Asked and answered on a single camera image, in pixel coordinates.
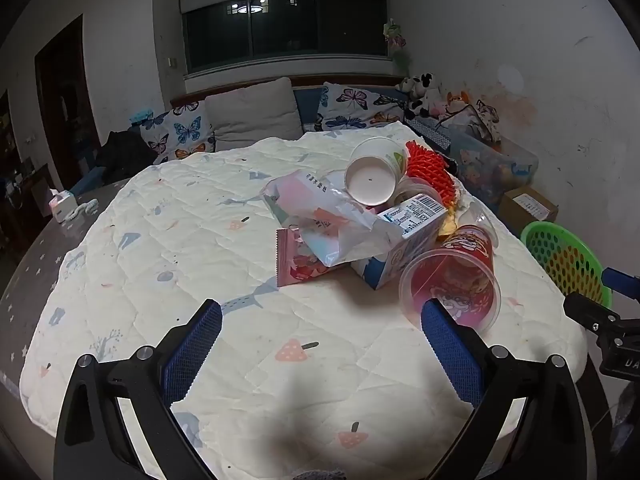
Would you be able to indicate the black clothing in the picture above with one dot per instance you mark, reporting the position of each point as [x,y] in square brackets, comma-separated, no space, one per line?
[125,155]

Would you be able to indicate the dark wooden cabinet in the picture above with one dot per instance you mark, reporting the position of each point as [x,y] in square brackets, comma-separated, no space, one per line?
[12,170]

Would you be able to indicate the butterfly print pillow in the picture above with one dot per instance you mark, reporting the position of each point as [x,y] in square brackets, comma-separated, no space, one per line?
[390,115]
[180,132]
[347,105]

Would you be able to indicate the dark wooden door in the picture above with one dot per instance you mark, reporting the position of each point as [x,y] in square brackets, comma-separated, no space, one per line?
[67,90]

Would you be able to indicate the white printed plastic bag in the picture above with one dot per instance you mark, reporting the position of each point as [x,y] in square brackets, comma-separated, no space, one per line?
[320,205]

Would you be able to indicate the pink snack packet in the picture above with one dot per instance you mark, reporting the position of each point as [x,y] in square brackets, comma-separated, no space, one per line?
[295,265]

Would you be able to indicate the orange fox plush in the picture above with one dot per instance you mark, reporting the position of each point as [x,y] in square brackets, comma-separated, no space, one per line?
[457,100]

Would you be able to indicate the printed white cloth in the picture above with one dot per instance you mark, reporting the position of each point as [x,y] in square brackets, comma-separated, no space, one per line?
[475,120]

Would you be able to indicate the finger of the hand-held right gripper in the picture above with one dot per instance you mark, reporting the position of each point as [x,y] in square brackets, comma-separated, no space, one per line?
[590,312]
[622,282]

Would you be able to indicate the black and white cow plush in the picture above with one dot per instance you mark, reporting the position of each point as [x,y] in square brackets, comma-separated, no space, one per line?
[417,92]

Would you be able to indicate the dark window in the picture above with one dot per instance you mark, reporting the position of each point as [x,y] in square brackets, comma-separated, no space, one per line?
[285,30]

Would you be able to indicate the grey star tablecloth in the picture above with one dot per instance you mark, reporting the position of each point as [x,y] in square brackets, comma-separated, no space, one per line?
[45,270]

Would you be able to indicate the white crumpled cloth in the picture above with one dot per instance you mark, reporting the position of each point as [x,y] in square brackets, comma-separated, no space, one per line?
[85,207]

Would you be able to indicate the white printed quilt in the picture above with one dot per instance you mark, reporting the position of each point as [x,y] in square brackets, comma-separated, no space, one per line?
[200,240]

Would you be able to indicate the clear plastic cup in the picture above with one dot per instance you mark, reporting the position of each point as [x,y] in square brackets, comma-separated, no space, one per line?
[415,191]

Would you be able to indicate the orange peel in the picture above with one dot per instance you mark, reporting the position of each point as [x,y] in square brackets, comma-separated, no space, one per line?
[450,222]

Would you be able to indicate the red printed plastic cup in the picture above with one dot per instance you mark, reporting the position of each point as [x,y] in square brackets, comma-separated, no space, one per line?
[467,255]

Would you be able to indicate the grey pillow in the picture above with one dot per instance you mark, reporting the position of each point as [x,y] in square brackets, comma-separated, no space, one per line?
[250,115]

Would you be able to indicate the white tissue box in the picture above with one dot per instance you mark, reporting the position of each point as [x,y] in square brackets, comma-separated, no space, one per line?
[61,207]

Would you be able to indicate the clear storage box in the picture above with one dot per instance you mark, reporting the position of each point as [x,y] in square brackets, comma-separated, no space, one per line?
[492,170]

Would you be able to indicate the pink plush toy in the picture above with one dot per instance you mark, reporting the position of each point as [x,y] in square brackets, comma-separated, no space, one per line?
[438,106]

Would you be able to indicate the paper flower decoration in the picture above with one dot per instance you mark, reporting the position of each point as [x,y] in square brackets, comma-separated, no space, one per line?
[397,42]

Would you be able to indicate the white milk carton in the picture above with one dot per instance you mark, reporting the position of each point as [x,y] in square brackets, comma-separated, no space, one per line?
[415,220]

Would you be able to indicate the green plastic basket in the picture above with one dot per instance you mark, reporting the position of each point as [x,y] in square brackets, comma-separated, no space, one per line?
[565,260]

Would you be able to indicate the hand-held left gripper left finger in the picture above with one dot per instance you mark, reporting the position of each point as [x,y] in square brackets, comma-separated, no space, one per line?
[195,350]

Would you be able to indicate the blue sofa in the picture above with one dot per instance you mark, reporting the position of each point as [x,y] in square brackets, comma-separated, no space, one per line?
[307,105]

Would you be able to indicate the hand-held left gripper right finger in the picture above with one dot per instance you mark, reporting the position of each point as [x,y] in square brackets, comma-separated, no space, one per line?
[452,350]

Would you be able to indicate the white paper cup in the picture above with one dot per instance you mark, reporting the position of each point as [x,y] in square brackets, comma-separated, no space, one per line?
[370,177]

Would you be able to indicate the cardboard box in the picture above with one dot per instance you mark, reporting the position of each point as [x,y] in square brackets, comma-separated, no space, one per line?
[530,205]

